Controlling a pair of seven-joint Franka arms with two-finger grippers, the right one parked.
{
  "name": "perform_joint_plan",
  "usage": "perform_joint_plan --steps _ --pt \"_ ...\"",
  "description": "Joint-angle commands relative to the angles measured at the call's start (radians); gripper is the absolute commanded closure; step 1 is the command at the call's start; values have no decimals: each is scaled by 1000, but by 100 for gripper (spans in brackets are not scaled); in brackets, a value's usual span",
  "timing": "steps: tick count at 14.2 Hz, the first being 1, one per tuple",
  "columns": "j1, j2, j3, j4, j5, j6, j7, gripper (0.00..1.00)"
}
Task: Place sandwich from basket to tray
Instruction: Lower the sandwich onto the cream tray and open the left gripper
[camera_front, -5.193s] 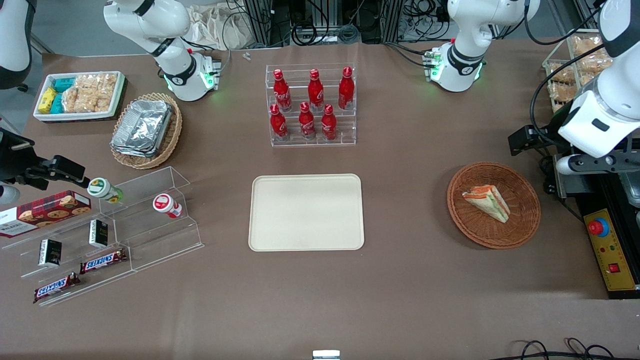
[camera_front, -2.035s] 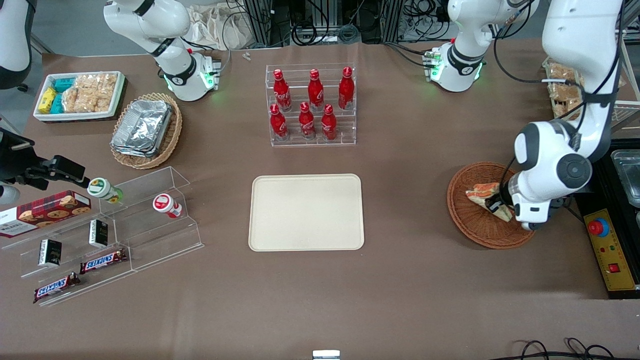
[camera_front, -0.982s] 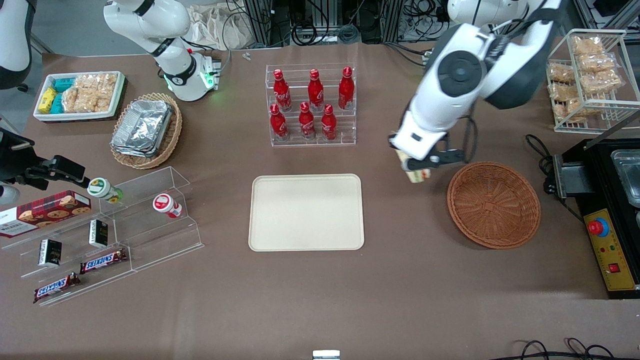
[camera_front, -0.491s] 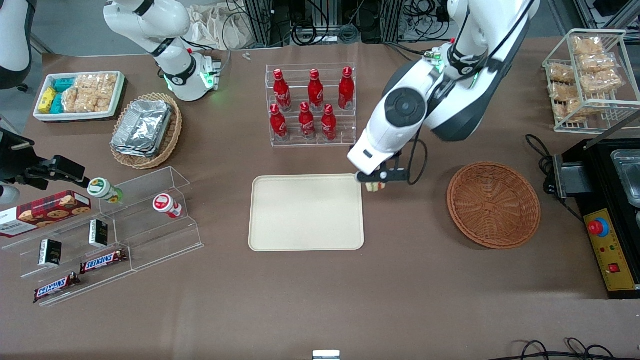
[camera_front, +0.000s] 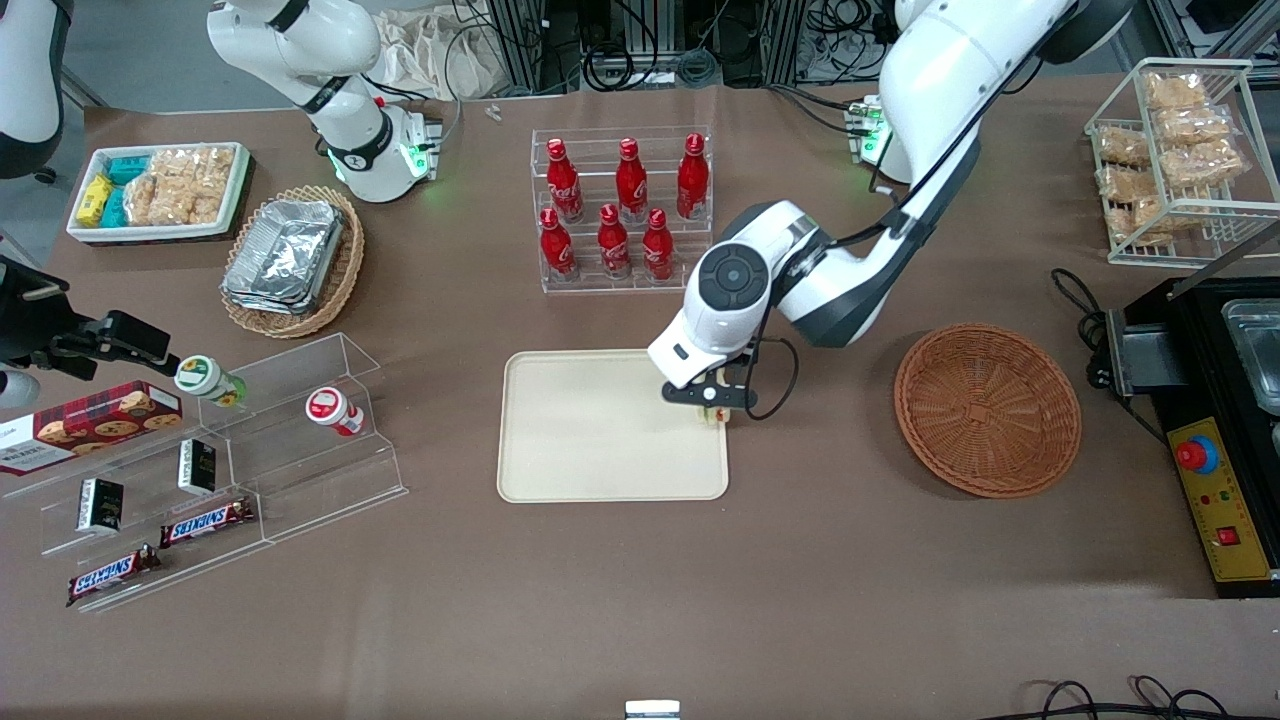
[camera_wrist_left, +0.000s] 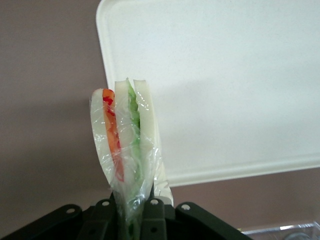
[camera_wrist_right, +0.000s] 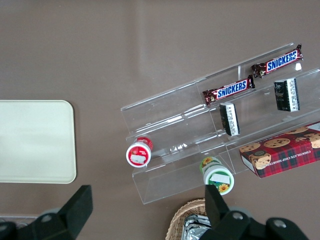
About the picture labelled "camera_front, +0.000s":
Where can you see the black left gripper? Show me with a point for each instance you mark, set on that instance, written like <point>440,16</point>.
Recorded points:
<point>738,372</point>

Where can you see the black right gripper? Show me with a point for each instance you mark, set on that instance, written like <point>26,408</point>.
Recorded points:
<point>32,322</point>

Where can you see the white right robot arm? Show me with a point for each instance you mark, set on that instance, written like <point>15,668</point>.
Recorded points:
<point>360,150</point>

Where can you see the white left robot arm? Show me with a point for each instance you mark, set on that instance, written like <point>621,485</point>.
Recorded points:
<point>940,60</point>

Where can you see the beige plastic tray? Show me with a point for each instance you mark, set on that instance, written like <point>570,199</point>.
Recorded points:
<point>600,430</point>

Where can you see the light wicker basket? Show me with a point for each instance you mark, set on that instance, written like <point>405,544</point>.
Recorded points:
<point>340,270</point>

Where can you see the brown wicker basket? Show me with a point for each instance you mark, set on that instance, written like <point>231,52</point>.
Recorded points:
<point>985,410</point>

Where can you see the green lidded snack cup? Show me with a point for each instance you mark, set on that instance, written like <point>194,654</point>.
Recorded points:
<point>200,376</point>

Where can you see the red tartan cookie box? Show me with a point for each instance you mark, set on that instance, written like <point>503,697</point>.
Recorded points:
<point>90,425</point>

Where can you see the teal snack packet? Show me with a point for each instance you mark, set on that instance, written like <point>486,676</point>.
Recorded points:
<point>128,168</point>
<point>115,208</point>

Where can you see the clear bag of rice crackers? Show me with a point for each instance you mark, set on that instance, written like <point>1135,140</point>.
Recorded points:
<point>200,170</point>
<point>155,200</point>

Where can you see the yellow snack packet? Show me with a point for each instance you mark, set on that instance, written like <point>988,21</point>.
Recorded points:
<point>94,200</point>

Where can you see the small black chocolate box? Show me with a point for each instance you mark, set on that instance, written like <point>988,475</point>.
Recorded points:
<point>100,505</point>
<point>197,466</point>

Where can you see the clear acrylic bottle rack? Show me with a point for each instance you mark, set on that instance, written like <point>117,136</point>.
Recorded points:
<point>625,280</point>

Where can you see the stack of foil trays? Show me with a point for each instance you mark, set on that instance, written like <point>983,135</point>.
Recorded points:
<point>285,255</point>

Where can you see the red cola bottle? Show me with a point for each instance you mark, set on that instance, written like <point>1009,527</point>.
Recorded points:
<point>556,248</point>
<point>631,185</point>
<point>563,185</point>
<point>692,180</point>
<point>613,245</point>
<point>657,248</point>

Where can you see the white plastic bin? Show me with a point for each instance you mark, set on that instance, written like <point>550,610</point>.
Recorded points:
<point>240,190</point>

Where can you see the Snickers chocolate bar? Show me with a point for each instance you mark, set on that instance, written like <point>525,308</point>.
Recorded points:
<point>207,522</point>
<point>113,575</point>

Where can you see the red lidded snack cup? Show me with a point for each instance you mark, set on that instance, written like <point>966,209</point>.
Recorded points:
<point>328,408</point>

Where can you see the clear acrylic stepped display stand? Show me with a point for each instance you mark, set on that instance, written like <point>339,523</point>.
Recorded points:
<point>300,470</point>

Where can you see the small white box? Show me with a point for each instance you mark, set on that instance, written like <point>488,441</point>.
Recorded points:
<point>652,710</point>

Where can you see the crumpled white plastic sheet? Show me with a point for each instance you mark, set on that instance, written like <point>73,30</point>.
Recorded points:
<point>440,50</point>

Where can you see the clear bag of fried snacks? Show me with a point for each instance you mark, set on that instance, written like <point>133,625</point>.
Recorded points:
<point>1205,163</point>
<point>1173,90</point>
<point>1195,125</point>
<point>1122,145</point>
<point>1130,185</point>

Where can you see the red emergency stop button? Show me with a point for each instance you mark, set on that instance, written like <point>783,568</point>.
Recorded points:
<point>1197,455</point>

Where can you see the black cooking appliance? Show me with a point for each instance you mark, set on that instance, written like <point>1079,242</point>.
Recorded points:
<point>1200,350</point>

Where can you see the yellow control panel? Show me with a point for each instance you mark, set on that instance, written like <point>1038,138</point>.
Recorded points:
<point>1225,500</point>

